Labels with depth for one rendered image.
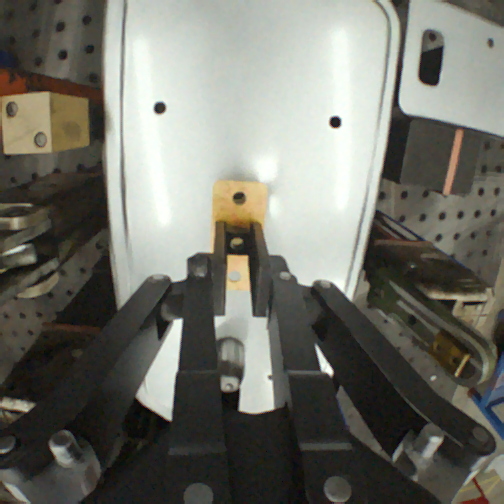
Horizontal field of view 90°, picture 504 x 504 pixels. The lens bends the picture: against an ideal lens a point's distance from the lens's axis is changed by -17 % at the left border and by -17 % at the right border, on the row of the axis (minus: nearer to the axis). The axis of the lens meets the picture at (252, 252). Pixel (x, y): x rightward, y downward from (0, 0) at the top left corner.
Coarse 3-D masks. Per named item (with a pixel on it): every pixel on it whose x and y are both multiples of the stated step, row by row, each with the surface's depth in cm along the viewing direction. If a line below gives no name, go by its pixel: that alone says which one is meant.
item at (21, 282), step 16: (48, 224) 18; (0, 240) 14; (16, 240) 15; (48, 256) 19; (16, 272) 16; (32, 272) 17; (48, 272) 18; (0, 288) 15; (16, 288) 15; (0, 304) 14
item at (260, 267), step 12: (252, 228) 20; (252, 240) 18; (264, 240) 18; (252, 252) 18; (264, 252) 16; (252, 264) 17; (264, 264) 15; (252, 276) 17; (264, 276) 15; (252, 288) 16; (264, 288) 15; (252, 300) 16; (264, 300) 15; (252, 312) 16; (264, 312) 15
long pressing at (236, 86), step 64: (128, 0) 17; (192, 0) 17; (256, 0) 18; (320, 0) 18; (384, 0) 18; (128, 64) 19; (192, 64) 19; (256, 64) 19; (320, 64) 20; (384, 64) 20; (128, 128) 20; (192, 128) 21; (256, 128) 21; (320, 128) 21; (384, 128) 22; (128, 192) 22; (192, 192) 23; (320, 192) 23; (128, 256) 24; (320, 256) 26; (256, 320) 28; (256, 384) 31
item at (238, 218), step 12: (228, 180) 20; (216, 192) 20; (228, 192) 20; (252, 192) 20; (264, 192) 20; (216, 204) 21; (228, 204) 21; (252, 204) 21; (264, 204) 21; (216, 216) 21; (228, 216) 21; (240, 216) 21; (252, 216) 21; (264, 216) 21; (228, 228) 21; (240, 228) 21; (228, 240) 21; (228, 252) 21; (240, 252) 21; (228, 264) 22; (240, 264) 22; (228, 288) 23; (240, 288) 23
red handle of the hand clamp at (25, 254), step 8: (32, 240) 17; (16, 248) 16; (24, 248) 16; (32, 248) 17; (0, 256) 16; (8, 256) 16; (16, 256) 16; (24, 256) 16; (32, 256) 17; (0, 264) 16; (8, 264) 16; (16, 264) 16; (24, 264) 17; (32, 264) 17
